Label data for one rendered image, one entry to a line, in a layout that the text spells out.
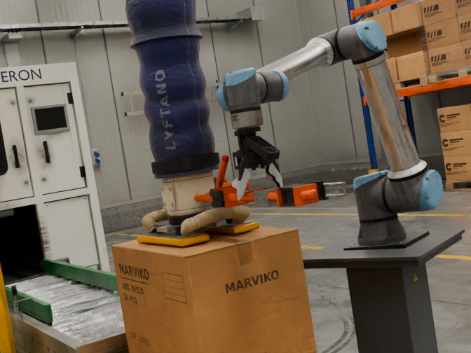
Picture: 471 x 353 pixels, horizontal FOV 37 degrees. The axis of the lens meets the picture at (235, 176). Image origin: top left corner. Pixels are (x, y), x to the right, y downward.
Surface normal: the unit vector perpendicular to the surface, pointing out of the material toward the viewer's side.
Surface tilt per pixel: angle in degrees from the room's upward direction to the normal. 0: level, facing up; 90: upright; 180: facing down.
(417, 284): 90
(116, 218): 90
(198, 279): 90
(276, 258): 90
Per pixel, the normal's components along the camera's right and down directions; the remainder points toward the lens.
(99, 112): 0.55, -0.04
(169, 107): -0.18, -0.26
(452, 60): -0.82, 0.16
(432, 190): 0.75, -0.03
